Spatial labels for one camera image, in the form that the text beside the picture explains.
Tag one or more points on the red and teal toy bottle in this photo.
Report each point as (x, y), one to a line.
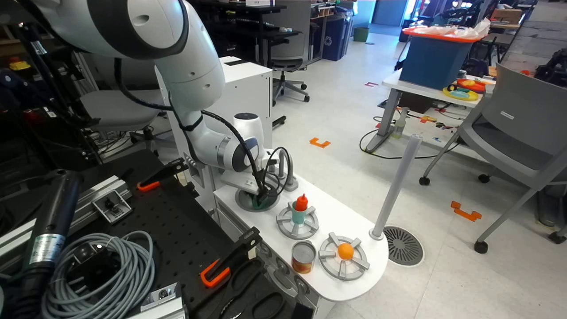
(301, 210)

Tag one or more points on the aluminium extrusion rail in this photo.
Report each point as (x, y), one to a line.
(108, 199)

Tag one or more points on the orange toy ball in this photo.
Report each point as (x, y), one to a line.
(347, 251)

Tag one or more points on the grey burner grate far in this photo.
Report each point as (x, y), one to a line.
(340, 268)

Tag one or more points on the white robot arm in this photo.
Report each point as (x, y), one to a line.
(175, 40)

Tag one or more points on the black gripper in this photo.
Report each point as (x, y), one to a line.
(278, 171)

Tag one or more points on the grey vertical pole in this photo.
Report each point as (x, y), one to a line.
(395, 189)

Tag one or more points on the orange handled clamp near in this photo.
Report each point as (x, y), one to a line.
(225, 267)

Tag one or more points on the round floor drain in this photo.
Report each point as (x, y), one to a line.
(403, 247)

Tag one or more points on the teal small sink basin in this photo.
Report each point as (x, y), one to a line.
(256, 203)

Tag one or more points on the blue bin with orange lid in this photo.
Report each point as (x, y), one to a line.
(435, 57)

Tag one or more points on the orange tin can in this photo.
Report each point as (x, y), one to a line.
(304, 254)

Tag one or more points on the black perforated robot table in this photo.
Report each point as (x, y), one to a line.
(44, 291)

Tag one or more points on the colourful toys on table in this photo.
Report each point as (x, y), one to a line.
(465, 89)

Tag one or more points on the grey burner grate near sink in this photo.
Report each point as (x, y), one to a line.
(304, 231)

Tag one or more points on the orange handled clamp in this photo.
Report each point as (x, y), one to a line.
(225, 267)
(155, 180)

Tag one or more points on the grey office chair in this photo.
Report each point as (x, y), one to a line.
(520, 130)

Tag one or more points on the orange handled clamp far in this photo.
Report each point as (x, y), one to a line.
(155, 180)

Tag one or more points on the white toy kitchen set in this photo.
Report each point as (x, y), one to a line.
(313, 244)

